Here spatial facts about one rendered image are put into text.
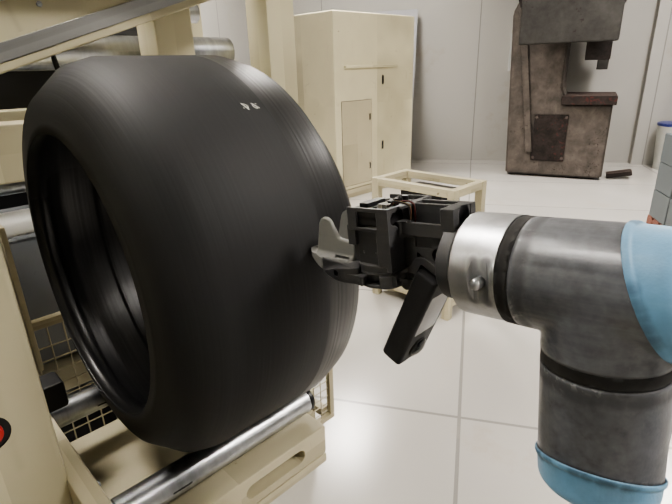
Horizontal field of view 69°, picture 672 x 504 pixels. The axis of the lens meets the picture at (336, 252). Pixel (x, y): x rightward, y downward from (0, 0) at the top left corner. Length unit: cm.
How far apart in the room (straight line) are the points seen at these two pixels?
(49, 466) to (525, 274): 63
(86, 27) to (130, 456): 78
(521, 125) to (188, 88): 658
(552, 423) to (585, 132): 667
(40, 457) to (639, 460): 65
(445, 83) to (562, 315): 779
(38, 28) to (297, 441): 83
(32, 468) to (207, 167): 44
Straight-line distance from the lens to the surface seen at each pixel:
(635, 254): 36
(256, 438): 83
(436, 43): 813
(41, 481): 78
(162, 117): 57
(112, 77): 64
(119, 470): 100
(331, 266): 52
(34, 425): 73
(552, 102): 701
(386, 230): 45
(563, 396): 40
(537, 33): 667
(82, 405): 99
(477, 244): 40
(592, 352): 38
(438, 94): 813
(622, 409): 40
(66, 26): 106
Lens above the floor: 145
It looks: 21 degrees down
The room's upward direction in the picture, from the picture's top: 2 degrees counter-clockwise
